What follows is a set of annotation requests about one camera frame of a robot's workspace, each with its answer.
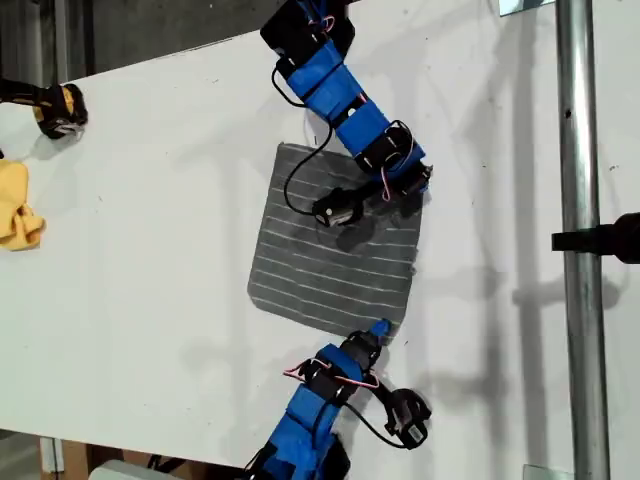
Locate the grey striped towel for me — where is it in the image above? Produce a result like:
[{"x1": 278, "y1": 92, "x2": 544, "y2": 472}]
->
[{"x1": 247, "y1": 141, "x2": 426, "y2": 346}]

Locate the black clamp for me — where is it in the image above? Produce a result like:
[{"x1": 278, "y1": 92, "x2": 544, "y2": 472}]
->
[{"x1": 551, "y1": 212, "x2": 640, "y2": 266}]

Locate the white box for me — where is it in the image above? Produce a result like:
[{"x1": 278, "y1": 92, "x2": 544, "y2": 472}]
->
[{"x1": 88, "y1": 459, "x2": 174, "y2": 480}]

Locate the black yellow power tool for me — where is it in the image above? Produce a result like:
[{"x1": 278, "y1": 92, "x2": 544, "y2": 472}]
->
[{"x1": 0, "y1": 77, "x2": 90, "y2": 140}]

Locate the yellow cloth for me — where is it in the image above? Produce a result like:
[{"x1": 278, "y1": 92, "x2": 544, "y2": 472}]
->
[{"x1": 0, "y1": 158, "x2": 47, "y2": 251}]

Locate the black camera stalk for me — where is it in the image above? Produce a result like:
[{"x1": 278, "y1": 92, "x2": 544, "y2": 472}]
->
[
  {"x1": 369, "y1": 379, "x2": 401, "y2": 409},
  {"x1": 352, "y1": 179, "x2": 396, "y2": 211}
]

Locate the black camera cable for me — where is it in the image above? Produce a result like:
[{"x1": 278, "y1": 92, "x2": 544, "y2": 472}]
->
[
  {"x1": 271, "y1": 62, "x2": 337, "y2": 217},
  {"x1": 344, "y1": 399, "x2": 416, "y2": 451}
]

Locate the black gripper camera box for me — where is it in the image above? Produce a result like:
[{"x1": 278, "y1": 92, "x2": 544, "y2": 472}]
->
[
  {"x1": 385, "y1": 388, "x2": 433, "y2": 450},
  {"x1": 312, "y1": 187, "x2": 365, "y2": 229}
]

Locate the steel post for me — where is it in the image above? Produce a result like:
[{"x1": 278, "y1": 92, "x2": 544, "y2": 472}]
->
[{"x1": 554, "y1": 0, "x2": 612, "y2": 480}]

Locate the white table bracket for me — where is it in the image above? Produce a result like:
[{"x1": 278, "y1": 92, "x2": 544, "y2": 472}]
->
[{"x1": 39, "y1": 436, "x2": 65, "y2": 474}]

